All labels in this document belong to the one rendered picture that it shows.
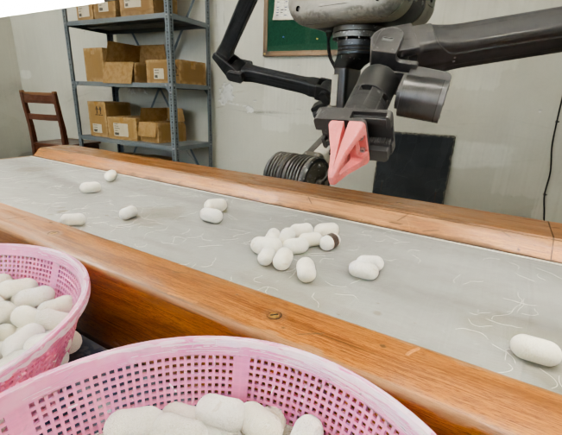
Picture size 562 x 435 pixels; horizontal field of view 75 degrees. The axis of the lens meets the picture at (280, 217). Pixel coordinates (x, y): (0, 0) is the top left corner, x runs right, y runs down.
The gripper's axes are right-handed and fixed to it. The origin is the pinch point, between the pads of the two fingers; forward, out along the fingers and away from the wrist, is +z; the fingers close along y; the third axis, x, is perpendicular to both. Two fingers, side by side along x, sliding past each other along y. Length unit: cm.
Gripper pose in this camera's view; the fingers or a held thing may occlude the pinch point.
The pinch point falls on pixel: (333, 176)
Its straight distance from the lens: 46.7
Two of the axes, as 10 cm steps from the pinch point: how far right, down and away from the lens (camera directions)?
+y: 8.6, 1.8, -4.7
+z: -4.2, 7.8, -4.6
